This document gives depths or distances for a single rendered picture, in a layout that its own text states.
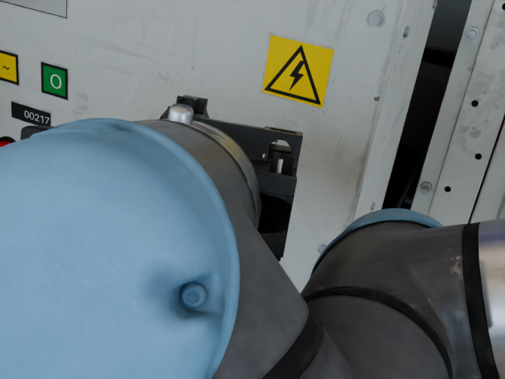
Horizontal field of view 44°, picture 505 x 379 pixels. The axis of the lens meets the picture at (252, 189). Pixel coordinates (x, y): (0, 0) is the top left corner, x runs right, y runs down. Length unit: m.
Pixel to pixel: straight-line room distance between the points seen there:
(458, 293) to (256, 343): 0.13
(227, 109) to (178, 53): 0.07
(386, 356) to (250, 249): 0.08
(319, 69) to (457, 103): 0.29
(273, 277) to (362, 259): 0.11
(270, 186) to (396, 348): 0.09
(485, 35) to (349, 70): 0.28
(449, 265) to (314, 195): 0.30
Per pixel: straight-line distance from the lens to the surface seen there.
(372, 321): 0.24
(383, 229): 0.31
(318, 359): 0.18
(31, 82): 0.69
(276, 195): 0.28
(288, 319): 0.17
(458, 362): 0.28
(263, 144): 0.34
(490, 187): 0.81
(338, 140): 0.54
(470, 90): 0.78
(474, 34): 0.75
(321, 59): 0.53
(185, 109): 0.25
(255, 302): 0.17
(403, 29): 0.52
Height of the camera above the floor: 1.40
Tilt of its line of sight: 24 degrees down
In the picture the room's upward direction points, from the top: 10 degrees clockwise
